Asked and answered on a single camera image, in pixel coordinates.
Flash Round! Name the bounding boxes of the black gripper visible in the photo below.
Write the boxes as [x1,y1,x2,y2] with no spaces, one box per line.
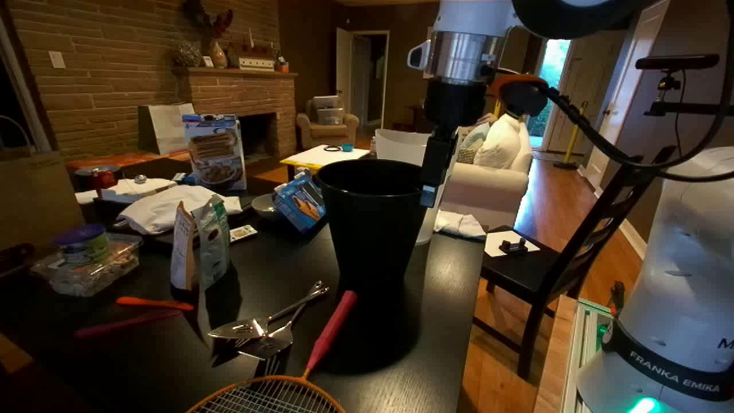
[417,78,489,208]

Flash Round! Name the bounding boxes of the orange racket with red handle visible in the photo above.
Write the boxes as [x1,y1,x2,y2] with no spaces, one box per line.
[184,286,359,413]

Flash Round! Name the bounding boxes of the translucent white bin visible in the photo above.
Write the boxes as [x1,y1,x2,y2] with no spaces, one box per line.
[371,125,439,247]

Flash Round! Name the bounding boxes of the black plastic bin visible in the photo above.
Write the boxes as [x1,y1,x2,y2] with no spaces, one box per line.
[313,156,439,309]

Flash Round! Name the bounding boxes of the white sofa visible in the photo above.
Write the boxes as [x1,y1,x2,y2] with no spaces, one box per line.
[438,111,535,228]

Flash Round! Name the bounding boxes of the white sofa pillow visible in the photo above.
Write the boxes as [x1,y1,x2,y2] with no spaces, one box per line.
[472,111,532,174]

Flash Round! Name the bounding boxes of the white cloth on floor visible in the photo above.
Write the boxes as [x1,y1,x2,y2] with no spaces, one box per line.
[431,208,489,240]

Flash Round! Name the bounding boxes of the white paper with black object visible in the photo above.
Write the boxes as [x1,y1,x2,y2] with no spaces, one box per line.
[482,226,542,260]

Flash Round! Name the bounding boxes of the beige armchair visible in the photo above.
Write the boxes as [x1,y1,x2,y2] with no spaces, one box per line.
[296,91,363,150]

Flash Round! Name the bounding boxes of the yellow side table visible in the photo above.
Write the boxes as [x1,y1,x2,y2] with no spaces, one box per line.
[278,141,371,177]

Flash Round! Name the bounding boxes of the white framed doorway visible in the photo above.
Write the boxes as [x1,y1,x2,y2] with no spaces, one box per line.
[335,26,392,127]

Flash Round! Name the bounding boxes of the glass exterior door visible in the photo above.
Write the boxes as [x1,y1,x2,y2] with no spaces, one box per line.
[528,33,572,150]

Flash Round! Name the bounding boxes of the blue snack box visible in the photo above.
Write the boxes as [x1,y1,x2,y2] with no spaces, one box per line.
[270,172,328,234]

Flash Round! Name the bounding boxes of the black wooden chair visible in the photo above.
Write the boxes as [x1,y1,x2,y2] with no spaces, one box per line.
[472,146,663,383]

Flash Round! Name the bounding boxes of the small grey bowl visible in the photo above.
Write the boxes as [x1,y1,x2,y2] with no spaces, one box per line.
[249,189,282,221]

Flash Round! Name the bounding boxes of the brick fireplace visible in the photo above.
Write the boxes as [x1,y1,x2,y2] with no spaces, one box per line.
[177,65,297,168]

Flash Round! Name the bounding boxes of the small white card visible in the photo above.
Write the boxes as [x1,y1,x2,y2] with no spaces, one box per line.
[226,221,262,246]

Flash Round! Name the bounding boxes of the printed food bag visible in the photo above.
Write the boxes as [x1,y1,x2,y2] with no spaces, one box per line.
[180,111,249,193]

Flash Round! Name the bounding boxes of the green and white carton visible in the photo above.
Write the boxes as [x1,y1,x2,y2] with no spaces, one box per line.
[189,194,233,291]

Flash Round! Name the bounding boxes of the vase with dried plants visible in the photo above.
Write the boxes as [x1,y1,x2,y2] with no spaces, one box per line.
[180,0,236,70]

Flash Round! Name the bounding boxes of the white board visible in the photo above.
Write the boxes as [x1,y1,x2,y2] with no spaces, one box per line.
[145,100,199,156]

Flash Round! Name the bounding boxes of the white paper pouch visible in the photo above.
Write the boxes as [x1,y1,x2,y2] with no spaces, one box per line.
[167,200,199,294]

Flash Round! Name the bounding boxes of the wooden bench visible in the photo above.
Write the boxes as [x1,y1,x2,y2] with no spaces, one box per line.
[63,146,192,184]

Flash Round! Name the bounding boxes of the white flat package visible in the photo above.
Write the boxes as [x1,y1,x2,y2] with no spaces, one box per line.
[98,177,178,207]

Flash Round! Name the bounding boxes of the red bowl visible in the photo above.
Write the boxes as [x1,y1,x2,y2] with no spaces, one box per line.
[71,162,122,193]

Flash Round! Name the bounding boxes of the red stick utensil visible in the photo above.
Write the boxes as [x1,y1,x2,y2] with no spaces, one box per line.
[71,306,185,340]

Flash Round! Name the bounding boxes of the blue lidded jar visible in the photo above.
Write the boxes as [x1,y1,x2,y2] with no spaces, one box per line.
[52,221,114,269]

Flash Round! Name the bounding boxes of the clear plastic food container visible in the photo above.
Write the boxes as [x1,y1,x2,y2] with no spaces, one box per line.
[29,231,145,298]

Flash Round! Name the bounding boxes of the brown paper bag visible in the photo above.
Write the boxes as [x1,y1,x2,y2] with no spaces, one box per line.
[0,111,87,255]

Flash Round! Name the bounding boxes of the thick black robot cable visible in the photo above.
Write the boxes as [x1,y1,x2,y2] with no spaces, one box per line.
[489,63,734,186]

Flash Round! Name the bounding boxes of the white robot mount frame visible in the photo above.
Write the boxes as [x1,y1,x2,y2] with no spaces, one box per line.
[560,295,622,413]

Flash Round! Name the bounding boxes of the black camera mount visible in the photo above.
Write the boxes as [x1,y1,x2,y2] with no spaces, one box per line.
[632,53,734,121]

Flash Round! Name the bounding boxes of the orange handled utensil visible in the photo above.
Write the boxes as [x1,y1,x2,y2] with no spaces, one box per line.
[113,294,196,314]

